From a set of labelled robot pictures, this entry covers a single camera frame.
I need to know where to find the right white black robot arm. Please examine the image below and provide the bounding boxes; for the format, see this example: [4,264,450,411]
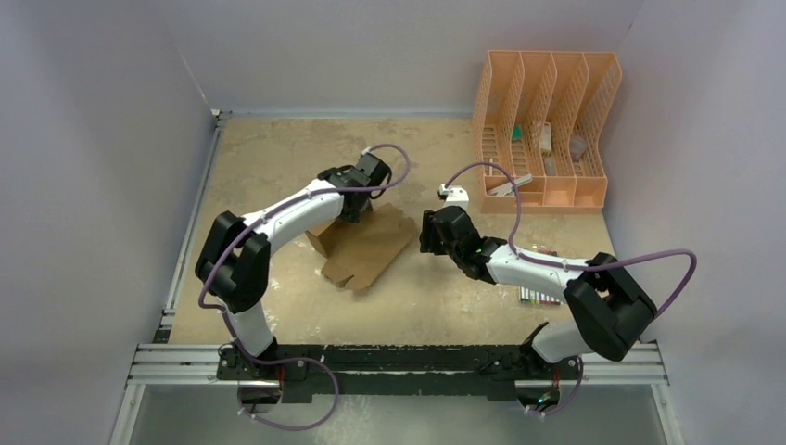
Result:
[419,206,657,377]

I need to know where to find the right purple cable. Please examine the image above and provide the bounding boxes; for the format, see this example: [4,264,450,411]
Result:
[443,161,699,419]

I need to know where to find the small carton box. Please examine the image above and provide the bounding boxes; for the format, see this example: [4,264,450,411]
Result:
[539,121,552,155]

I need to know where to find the brown cardboard box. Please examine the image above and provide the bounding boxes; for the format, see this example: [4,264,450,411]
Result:
[306,203,418,291]

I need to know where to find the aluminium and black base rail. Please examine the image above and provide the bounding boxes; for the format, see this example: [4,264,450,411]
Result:
[129,114,666,444]

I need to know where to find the purple cable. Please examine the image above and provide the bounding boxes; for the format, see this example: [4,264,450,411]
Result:
[443,161,699,419]
[197,143,412,431]

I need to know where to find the pack of coloured markers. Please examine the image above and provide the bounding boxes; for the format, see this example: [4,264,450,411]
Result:
[518,247,563,308]

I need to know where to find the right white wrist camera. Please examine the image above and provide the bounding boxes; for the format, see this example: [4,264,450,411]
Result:
[437,184,470,210]

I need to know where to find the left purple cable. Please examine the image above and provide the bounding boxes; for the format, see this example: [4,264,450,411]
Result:
[197,143,412,431]

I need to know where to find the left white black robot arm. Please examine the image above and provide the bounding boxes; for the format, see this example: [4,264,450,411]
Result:
[195,151,394,379]

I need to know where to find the grey round container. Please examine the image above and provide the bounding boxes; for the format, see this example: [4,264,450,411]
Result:
[568,134,589,162]

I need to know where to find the small clear tube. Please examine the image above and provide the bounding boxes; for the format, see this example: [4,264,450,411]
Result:
[543,157,557,176]

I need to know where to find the orange plastic file organizer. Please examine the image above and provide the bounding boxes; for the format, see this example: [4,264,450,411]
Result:
[471,50,623,214]

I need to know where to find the white tool in organizer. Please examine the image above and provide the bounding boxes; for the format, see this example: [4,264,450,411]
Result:
[487,173,533,197]

